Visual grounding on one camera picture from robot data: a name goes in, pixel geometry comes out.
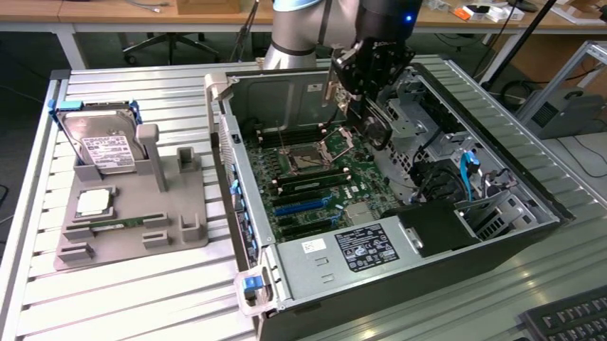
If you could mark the silver chipset heatsink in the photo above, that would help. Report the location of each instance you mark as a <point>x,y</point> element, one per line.
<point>363,213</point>

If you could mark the open black PC case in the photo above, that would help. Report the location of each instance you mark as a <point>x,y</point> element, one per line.
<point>450,284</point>

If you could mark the white box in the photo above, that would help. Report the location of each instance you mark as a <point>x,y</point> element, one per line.
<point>498,14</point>

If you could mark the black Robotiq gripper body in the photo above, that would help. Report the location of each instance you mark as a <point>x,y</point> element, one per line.
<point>385,21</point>

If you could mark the black slanted pole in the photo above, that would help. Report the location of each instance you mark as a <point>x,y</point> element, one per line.
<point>521,39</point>

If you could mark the small orange box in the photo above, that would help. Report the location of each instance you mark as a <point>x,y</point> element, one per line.
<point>462,13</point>

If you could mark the silver CPU chip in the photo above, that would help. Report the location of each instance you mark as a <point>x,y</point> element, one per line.
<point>95,202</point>

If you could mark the grey parts rack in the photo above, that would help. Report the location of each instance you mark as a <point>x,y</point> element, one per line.
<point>133,206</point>

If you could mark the brown cardboard box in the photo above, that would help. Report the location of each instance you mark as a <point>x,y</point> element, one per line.
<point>206,7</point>

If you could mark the black plastic shroud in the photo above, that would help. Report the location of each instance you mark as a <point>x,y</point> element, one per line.
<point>431,231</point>

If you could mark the black office chair base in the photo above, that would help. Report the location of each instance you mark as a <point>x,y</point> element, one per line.
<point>171,42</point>

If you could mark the black keyboard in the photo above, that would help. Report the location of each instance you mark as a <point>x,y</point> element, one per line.
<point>569,316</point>

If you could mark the silver vented disk bay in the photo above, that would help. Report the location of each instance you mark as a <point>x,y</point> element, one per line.
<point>493,220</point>

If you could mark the metal socket cover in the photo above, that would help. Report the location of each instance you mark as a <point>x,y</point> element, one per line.
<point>333,135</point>

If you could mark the Nvidia graphics card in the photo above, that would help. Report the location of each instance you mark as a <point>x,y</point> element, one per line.
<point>377,128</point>

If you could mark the aluminium profile frame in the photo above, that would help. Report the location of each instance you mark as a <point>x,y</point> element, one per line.
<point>595,46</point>

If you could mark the thin locking lever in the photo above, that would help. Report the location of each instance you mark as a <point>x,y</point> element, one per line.
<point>281,135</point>

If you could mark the long black expansion slot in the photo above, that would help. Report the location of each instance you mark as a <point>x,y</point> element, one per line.
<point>299,199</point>

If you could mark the silver power supply unit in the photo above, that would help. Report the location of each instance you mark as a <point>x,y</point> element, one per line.
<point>322,273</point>

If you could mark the wooden desk white frame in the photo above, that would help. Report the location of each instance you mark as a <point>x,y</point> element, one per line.
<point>77,10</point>

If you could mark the silver disk bay cage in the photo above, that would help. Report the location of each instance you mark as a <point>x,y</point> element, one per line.
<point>418,128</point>

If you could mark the hard disk blue caddy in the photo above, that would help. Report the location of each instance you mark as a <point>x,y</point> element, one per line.
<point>105,135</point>

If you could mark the green Dell motherboard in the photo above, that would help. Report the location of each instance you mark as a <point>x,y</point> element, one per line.
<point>367,184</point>

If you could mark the green RAM stick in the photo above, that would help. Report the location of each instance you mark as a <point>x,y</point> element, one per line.
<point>119,223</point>

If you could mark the installed RAM stick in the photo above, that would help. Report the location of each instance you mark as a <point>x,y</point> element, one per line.
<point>313,184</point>

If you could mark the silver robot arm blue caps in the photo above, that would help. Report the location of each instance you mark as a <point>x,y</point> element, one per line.
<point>294,35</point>

